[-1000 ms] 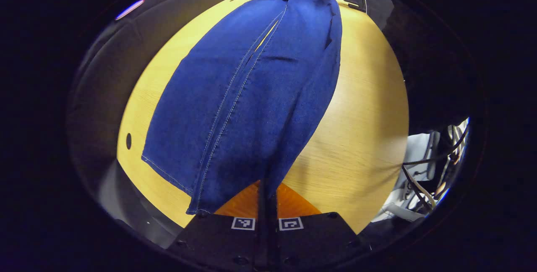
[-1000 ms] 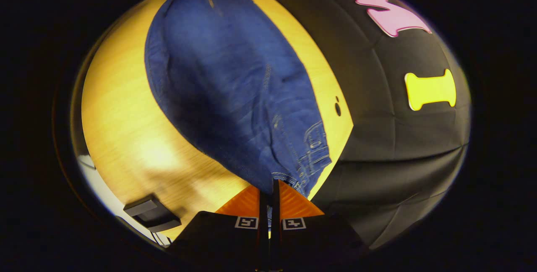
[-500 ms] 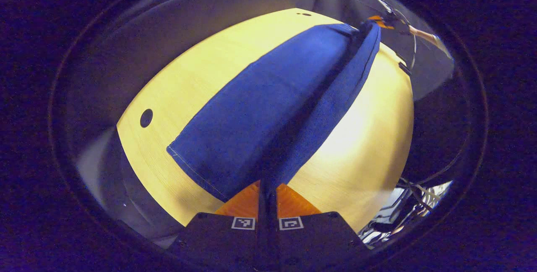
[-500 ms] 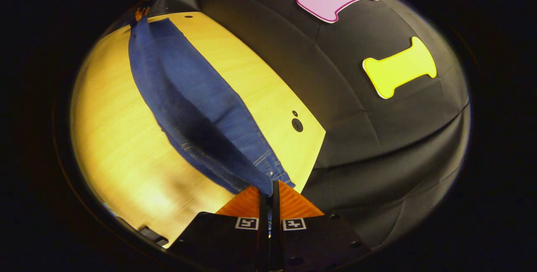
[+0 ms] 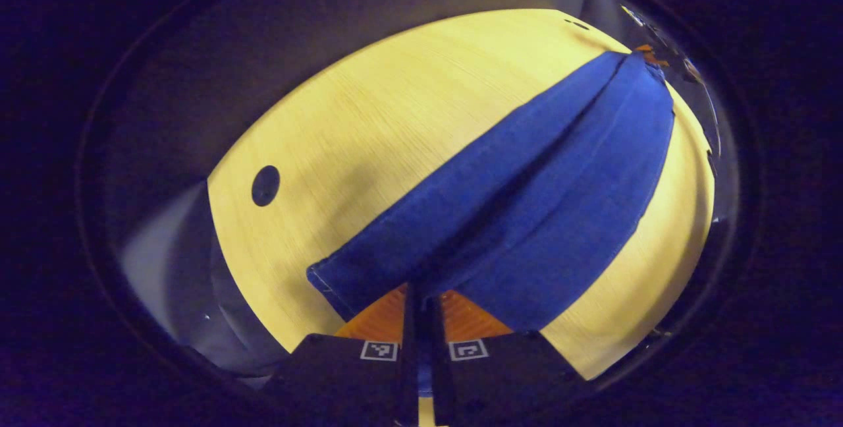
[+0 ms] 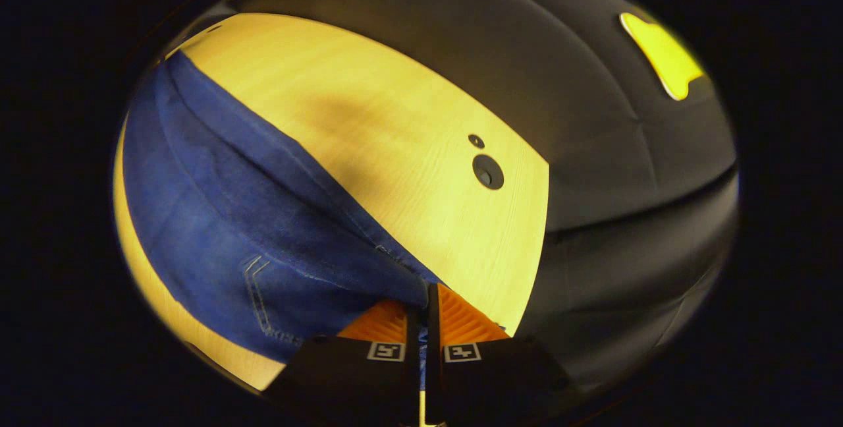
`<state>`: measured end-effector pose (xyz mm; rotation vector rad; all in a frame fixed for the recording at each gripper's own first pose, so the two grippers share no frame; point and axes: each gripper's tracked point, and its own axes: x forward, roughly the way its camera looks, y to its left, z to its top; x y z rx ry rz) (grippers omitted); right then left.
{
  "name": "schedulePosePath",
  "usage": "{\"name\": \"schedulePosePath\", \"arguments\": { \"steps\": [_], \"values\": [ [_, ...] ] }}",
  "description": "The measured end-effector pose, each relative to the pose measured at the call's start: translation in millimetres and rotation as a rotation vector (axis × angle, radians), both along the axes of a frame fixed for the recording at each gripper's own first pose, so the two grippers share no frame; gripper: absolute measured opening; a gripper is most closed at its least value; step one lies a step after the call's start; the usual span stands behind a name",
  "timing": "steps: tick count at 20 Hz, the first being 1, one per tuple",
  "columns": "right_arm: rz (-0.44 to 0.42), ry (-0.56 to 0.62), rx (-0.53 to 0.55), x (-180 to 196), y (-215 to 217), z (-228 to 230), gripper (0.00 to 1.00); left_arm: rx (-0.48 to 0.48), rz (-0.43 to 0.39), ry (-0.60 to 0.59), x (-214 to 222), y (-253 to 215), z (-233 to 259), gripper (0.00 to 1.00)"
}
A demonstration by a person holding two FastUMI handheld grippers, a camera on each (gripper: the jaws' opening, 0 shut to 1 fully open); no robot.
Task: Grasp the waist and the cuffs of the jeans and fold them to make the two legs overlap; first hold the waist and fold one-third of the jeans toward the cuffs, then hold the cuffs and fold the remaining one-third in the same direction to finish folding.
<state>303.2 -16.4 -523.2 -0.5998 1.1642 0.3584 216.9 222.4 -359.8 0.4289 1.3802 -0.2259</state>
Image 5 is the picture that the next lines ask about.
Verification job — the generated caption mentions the blue denim jeans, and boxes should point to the blue denim jeans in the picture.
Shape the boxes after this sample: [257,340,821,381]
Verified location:
[306,50,676,396]

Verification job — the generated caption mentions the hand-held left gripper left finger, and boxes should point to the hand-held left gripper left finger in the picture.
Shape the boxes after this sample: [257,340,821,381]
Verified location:
[261,282,420,427]

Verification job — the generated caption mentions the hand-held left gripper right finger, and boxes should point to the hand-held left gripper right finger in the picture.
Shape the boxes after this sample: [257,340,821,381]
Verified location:
[423,290,588,427]

